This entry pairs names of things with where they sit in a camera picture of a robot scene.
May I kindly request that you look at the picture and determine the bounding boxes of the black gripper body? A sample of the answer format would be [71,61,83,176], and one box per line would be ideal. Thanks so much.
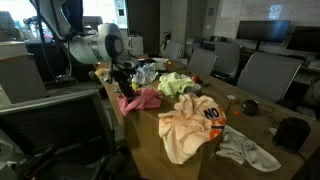
[113,70,132,92]

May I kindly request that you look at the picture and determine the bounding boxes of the pink shirt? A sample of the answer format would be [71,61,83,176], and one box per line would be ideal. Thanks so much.
[117,88,163,116]

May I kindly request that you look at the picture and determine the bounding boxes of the yellow-green towel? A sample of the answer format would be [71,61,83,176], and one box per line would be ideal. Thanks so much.
[158,72,195,98]

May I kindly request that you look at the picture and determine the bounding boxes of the peach printed shirt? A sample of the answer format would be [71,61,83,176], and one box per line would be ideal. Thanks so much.
[158,93,227,164]

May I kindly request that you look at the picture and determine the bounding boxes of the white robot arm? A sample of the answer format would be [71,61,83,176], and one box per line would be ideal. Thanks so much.
[29,0,133,97]

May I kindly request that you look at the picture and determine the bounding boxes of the grey chair far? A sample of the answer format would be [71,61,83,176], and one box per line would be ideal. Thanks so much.
[163,40,183,61]

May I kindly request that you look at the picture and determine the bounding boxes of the grey chair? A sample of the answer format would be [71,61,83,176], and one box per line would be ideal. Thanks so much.
[237,52,303,102]
[163,40,183,61]
[188,48,217,75]

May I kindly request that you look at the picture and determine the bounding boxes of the large cardboard box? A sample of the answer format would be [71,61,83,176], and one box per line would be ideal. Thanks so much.
[123,90,224,180]

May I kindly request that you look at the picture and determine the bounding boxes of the grey chair middle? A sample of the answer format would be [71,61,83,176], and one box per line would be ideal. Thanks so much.
[188,48,217,75]

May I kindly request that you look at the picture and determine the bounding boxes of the grey chair near right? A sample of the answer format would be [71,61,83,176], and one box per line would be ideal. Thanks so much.
[237,52,303,102]

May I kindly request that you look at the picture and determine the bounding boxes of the yellow glue bottle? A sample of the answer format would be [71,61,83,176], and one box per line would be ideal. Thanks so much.
[131,75,139,90]

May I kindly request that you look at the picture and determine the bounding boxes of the crumpled clear plastic bags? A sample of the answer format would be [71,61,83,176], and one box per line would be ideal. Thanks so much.
[136,63,159,85]

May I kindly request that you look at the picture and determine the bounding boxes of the red ball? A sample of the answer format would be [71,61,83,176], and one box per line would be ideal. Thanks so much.
[192,76,200,83]

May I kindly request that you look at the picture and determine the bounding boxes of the grey cloth on table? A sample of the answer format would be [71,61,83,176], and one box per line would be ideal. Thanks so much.
[216,126,281,172]

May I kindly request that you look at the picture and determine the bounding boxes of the small round black speaker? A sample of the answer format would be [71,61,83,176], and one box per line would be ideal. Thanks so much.
[241,100,258,116]

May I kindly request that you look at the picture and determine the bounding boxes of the black monitor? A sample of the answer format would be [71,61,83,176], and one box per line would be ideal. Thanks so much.
[287,26,320,53]
[236,20,291,43]

